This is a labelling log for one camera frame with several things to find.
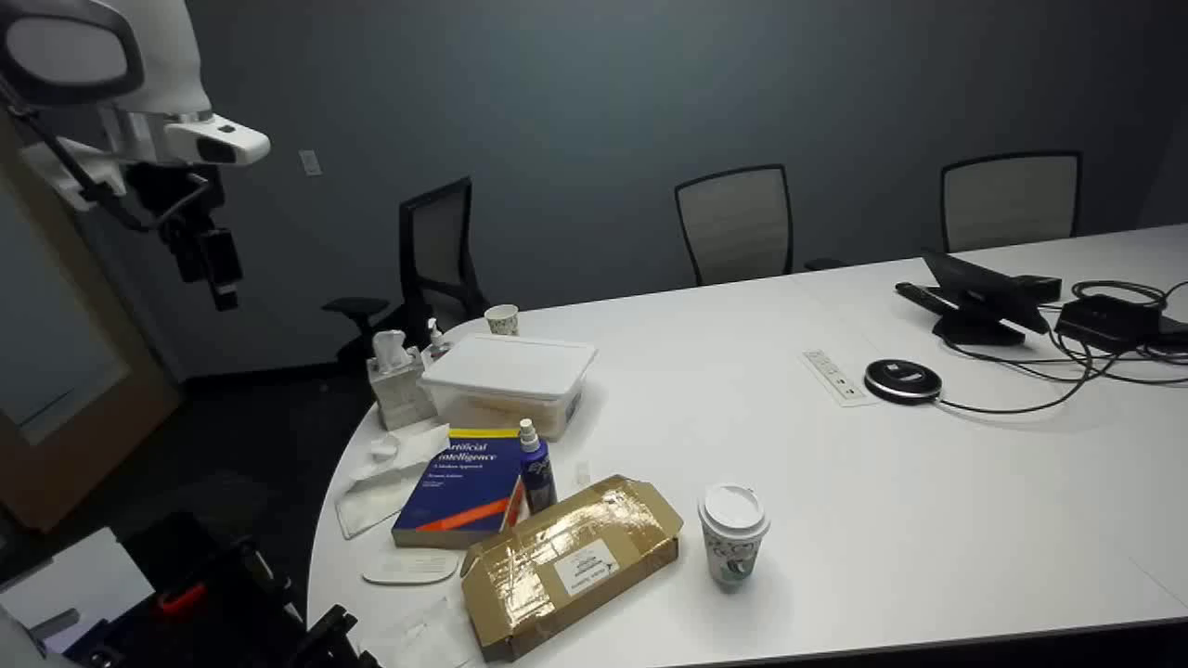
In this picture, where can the black mesh office chair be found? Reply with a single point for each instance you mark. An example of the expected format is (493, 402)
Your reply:
(437, 253)

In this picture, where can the small white jar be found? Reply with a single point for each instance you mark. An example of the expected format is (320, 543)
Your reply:
(502, 322)

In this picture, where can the blue textbook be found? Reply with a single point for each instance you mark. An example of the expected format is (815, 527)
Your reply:
(451, 489)

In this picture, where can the small white bottle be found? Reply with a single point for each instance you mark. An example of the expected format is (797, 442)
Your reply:
(437, 339)

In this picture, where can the round black speaker puck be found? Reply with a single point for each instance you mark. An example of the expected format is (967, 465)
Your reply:
(903, 380)

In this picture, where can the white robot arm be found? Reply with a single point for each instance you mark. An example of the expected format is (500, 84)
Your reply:
(163, 50)

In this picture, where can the white oval lid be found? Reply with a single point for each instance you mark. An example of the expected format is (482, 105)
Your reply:
(411, 574)

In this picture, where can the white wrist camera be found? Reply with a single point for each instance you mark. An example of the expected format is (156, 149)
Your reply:
(219, 138)

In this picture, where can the white remote control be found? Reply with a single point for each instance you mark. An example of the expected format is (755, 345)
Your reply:
(832, 378)

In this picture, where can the white paper sheet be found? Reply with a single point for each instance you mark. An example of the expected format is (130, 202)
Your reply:
(77, 587)

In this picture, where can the flat cardboard box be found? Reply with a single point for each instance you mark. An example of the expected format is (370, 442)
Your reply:
(559, 568)

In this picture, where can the white wall outlet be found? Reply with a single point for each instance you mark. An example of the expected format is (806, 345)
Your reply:
(309, 162)

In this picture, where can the paper coffee cup white lid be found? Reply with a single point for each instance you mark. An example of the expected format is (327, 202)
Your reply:
(733, 543)

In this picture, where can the white stacked object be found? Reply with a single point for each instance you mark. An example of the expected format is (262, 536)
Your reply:
(398, 384)

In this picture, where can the black power adapter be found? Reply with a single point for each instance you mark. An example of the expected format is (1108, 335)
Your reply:
(1108, 322)

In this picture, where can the black conference device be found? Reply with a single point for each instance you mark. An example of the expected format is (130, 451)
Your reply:
(977, 298)

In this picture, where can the black equipment with red part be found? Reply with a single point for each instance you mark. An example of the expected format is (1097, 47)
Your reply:
(210, 608)

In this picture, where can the wooden door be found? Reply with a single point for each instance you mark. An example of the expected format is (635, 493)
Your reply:
(51, 374)

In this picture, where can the small white cap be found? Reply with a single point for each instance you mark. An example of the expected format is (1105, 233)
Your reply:
(383, 447)

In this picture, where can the white paper napkin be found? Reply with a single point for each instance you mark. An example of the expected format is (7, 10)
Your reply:
(370, 493)

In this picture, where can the grey mesh office chair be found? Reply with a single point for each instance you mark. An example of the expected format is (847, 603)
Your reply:
(738, 227)
(1009, 197)

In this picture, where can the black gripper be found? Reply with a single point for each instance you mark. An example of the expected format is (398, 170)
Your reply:
(185, 211)

